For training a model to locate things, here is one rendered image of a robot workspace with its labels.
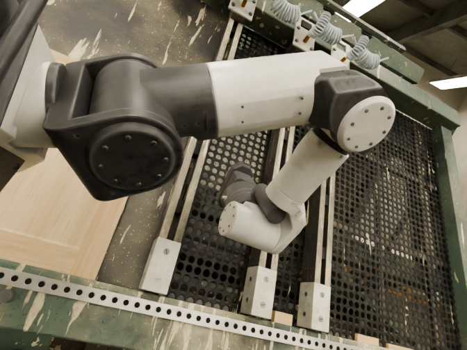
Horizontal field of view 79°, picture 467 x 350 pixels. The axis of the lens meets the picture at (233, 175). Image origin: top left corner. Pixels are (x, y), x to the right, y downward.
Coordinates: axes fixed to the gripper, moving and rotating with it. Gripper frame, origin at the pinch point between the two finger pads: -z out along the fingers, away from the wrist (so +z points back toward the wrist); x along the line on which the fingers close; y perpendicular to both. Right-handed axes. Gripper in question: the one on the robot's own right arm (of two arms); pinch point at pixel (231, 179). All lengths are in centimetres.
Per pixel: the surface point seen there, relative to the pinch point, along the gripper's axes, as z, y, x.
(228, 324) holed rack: 15.3, -11.2, -31.7
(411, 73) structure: -100, -116, 77
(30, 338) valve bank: 18, 30, -41
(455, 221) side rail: -20, -112, 11
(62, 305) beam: 14.5, 27.0, -34.9
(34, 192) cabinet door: -4.3, 42.4, -21.7
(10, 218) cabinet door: 1, 44, -27
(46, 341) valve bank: 19, 27, -41
